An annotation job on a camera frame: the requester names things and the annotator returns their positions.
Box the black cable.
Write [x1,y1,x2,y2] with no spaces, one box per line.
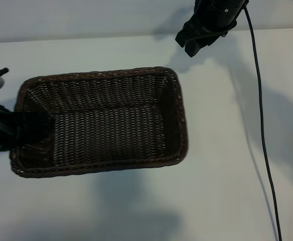
[242,6,284,241]

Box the dark brown wicker basket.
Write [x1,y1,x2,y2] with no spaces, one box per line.
[10,66,189,179]

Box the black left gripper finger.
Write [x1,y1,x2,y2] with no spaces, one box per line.
[9,111,54,148]

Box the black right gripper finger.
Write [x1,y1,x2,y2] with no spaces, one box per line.
[185,32,214,58]
[175,21,200,48]

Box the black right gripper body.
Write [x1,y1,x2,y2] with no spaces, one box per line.
[190,0,250,36]

